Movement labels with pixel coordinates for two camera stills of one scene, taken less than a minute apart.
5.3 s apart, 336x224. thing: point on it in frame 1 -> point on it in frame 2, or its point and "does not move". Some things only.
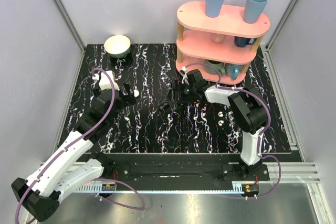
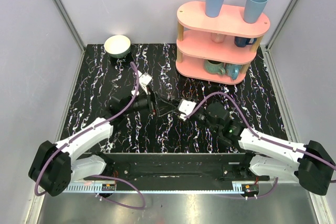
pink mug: [217, 38] does not move
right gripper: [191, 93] -> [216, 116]
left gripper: [122, 93] -> [153, 104]
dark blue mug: [241, 41] does not move
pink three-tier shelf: [220, 48] does not move
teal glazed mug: [219, 65] does not move
